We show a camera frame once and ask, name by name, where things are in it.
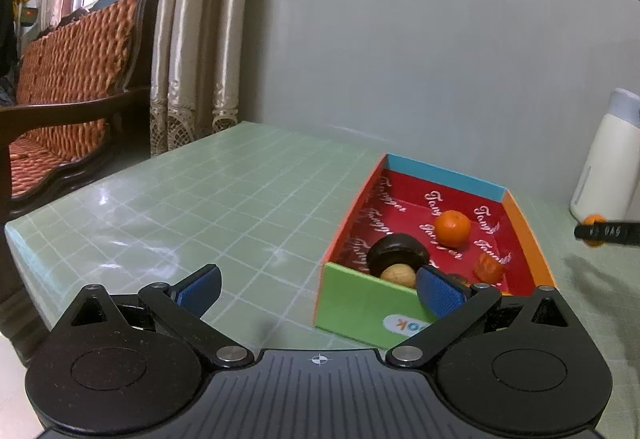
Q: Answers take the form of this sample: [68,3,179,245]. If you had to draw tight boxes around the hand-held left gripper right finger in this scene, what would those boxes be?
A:
[386,265,572,369]

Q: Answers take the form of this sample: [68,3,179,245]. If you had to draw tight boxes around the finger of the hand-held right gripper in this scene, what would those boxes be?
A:
[574,218,603,245]

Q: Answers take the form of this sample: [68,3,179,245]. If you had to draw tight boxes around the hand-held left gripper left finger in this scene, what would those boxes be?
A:
[70,264,253,369]

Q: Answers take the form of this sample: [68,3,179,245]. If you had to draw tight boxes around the small orange mandarin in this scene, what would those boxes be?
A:
[434,210,472,250]
[582,214,608,248]

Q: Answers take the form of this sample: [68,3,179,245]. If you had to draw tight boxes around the beige walnut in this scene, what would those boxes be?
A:
[380,263,417,289]

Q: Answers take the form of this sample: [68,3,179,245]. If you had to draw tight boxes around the wrinkled orange fruit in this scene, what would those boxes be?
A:
[473,253,506,284]

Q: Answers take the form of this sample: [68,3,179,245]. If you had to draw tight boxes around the colourful cardboard box red inside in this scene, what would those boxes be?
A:
[312,153,557,351]

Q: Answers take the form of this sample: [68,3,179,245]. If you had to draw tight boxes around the white thermos jug grey lid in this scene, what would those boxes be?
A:
[570,88,640,222]

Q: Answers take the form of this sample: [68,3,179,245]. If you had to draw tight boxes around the wooden sofa orange cushions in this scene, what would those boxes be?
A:
[0,0,166,360]

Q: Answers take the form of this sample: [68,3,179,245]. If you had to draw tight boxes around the beige satin curtain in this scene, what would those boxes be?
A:
[149,0,258,157]

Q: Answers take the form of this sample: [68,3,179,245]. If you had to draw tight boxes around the dark hanging clothing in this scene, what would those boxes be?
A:
[0,0,20,80]

